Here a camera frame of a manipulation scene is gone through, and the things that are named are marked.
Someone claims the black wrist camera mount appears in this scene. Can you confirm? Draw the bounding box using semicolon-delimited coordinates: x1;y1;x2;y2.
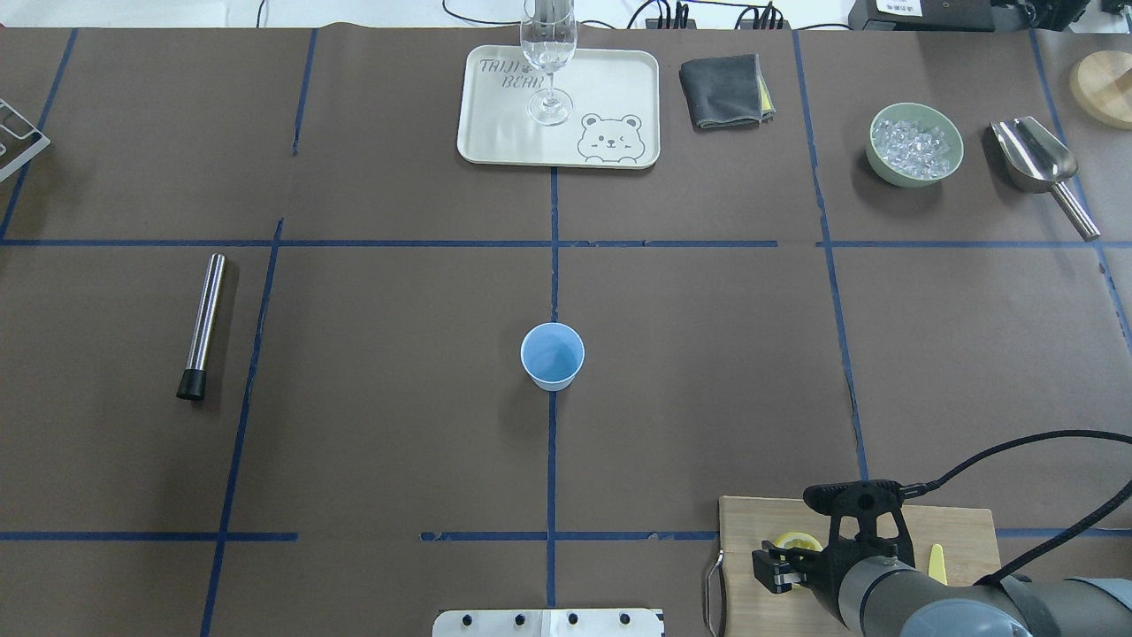
803;480;916;567

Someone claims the cream bear tray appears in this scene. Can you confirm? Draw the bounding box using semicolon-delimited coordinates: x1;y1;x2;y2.
456;45;662;170

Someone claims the steel muddler black tip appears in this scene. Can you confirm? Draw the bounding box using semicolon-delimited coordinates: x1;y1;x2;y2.
175;253;226;402

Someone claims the light blue plastic cup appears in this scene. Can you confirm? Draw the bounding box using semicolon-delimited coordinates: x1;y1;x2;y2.
520;322;586;391

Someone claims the yellow plastic knife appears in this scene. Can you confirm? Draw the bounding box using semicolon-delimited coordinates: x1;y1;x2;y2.
927;543;949;586

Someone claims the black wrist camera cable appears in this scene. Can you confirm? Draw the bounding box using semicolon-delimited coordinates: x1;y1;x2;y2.
902;430;1132;585

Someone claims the bamboo cutting board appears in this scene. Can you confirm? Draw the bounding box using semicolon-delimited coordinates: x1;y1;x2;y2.
704;494;1004;637

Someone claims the steel ice scoop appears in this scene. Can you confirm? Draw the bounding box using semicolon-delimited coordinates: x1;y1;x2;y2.
988;117;1101;242

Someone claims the grey folded cloth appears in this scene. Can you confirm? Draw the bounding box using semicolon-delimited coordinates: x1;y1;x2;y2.
678;53;777;130

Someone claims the yellow lemon slice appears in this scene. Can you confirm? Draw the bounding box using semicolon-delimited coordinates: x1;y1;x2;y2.
769;532;823;585

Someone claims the clear wine glass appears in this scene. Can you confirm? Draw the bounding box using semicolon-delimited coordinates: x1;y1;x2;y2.
520;1;577;127

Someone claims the green bowl of ice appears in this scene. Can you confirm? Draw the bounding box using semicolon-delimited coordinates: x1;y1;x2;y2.
865;104;964;188

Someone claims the black power strip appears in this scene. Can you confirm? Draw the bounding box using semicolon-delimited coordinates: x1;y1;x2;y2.
626;1;790;31

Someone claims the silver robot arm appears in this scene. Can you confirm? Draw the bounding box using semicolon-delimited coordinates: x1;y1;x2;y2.
752;541;1131;636

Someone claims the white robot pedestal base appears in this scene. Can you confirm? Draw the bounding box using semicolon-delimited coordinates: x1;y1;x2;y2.
432;608;666;636

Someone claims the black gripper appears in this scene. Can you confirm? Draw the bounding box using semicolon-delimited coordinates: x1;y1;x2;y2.
752;541;850;611

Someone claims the wooden cup tree stand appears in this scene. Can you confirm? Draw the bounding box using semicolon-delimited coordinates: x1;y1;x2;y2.
1070;50;1131;130

